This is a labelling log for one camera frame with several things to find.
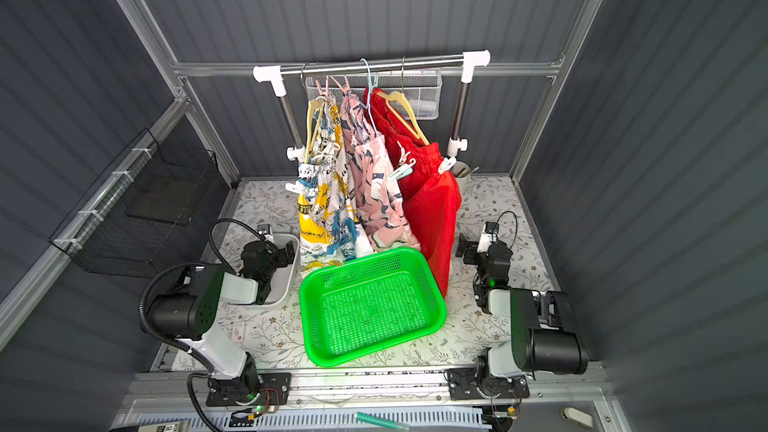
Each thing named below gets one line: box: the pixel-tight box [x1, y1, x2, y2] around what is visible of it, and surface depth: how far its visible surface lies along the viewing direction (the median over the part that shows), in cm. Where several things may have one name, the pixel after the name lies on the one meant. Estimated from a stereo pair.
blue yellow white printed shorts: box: [296, 95, 365, 271], surface depth 75 cm
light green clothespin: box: [387, 158, 416, 181], surface depth 63 cm
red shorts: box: [366, 88, 462, 298], surface depth 66 cm
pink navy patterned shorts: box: [340, 92, 421, 253], surface depth 72 cm
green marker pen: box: [355, 412, 410, 431], surface depth 71 cm
